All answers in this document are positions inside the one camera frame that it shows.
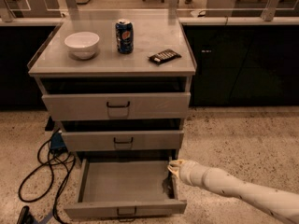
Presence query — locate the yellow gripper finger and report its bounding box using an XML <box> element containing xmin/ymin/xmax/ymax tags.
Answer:
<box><xmin>167</xmin><ymin>166</ymin><xmax>179</xmax><ymax>178</ymax></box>
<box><xmin>169</xmin><ymin>160</ymin><xmax>187</xmax><ymax>167</ymax></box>

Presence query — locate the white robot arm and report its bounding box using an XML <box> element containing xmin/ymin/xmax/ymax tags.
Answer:
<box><xmin>168</xmin><ymin>160</ymin><xmax>299</xmax><ymax>224</ymax></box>

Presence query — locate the grey middle drawer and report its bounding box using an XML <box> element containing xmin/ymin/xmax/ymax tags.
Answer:
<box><xmin>62</xmin><ymin>131</ymin><xmax>183</xmax><ymax>151</ymax></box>

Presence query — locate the grey drawer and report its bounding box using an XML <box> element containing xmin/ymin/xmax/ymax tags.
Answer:
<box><xmin>64</xmin><ymin>159</ymin><xmax>187</xmax><ymax>220</ymax></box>
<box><xmin>42</xmin><ymin>92</ymin><xmax>191</xmax><ymax>121</ymax></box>
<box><xmin>62</xmin><ymin>131</ymin><xmax>183</xmax><ymax>151</ymax></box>

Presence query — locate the grey bottom drawer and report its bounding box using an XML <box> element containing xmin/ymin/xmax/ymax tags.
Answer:
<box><xmin>64</xmin><ymin>159</ymin><xmax>187</xmax><ymax>220</ymax></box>

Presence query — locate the grey top drawer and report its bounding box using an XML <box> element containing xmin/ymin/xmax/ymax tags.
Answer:
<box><xmin>42</xmin><ymin>92</ymin><xmax>191</xmax><ymax>121</ymax></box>

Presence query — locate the grey drawer cabinet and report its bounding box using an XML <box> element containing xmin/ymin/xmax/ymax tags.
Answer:
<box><xmin>27</xmin><ymin>17</ymin><xmax>197</xmax><ymax>220</ymax></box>

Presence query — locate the dark snack bar wrapper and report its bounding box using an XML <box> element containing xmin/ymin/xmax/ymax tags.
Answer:
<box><xmin>149</xmin><ymin>49</ymin><xmax>181</xmax><ymax>65</ymax></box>

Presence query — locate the blue power box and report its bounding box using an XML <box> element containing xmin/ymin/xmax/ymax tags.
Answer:
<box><xmin>50</xmin><ymin>132</ymin><xmax>65</xmax><ymax>151</ymax></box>

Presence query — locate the blue pepsi can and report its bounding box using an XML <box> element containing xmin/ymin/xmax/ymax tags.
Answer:
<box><xmin>115</xmin><ymin>19</ymin><xmax>134</xmax><ymax>54</ymax></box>

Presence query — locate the white ceramic bowl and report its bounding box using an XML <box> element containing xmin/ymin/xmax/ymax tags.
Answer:
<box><xmin>64</xmin><ymin>32</ymin><xmax>100</xmax><ymax>60</ymax></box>

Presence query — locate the black object on floor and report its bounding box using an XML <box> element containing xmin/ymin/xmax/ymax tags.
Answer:
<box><xmin>17</xmin><ymin>205</ymin><xmax>34</xmax><ymax>224</ymax></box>

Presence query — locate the black floor cable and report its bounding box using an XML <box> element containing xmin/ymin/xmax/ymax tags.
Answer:
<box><xmin>18</xmin><ymin>137</ymin><xmax>77</xmax><ymax>224</ymax></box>

